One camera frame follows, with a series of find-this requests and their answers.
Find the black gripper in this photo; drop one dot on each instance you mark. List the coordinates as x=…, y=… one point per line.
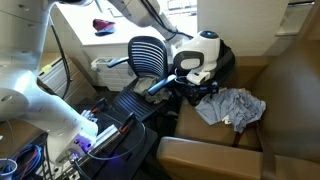
x=200, y=90

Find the blue striped shirt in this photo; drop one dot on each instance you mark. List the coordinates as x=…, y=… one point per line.
x=233, y=106

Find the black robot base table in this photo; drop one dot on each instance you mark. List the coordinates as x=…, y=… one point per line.
x=133, y=156

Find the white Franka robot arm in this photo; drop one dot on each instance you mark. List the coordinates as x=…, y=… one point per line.
x=40, y=106

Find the tan leather couch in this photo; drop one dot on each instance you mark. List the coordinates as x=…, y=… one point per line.
x=206, y=160

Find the black backpack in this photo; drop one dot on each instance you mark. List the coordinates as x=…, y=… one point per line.
x=227, y=63

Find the grey crumpled cloth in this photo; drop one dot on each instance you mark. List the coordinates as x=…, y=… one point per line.
x=146, y=85

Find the dark blue mesh office chair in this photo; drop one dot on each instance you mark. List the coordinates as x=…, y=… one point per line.
x=146, y=56

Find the black orange clamp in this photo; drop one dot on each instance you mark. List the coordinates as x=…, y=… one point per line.
x=98, y=106
x=128, y=122

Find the white radiator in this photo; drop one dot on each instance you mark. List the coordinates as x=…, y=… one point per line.
x=113, y=78

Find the maroon cap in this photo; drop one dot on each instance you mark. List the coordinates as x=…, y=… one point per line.
x=103, y=25

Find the beige drawer cabinet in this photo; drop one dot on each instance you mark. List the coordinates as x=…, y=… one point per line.
x=76, y=86

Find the yellow sticky note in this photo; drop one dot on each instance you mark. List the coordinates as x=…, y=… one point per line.
x=46, y=68

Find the white cup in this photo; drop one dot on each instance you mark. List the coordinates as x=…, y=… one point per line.
x=3, y=175

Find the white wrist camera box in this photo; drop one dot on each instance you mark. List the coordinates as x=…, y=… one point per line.
x=198, y=77

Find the silver aluminium rail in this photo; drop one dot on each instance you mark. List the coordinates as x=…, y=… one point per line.
x=106, y=133

